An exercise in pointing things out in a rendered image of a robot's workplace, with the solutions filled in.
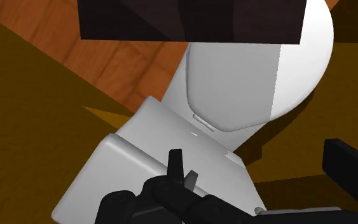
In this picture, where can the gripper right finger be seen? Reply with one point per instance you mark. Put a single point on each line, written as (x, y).
(349, 167)

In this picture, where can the dark robot stand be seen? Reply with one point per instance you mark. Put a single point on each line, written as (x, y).
(191, 18)

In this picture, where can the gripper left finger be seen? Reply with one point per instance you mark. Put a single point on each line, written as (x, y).
(172, 198)

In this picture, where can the white toilet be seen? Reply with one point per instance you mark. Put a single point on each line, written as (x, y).
(228, 86)

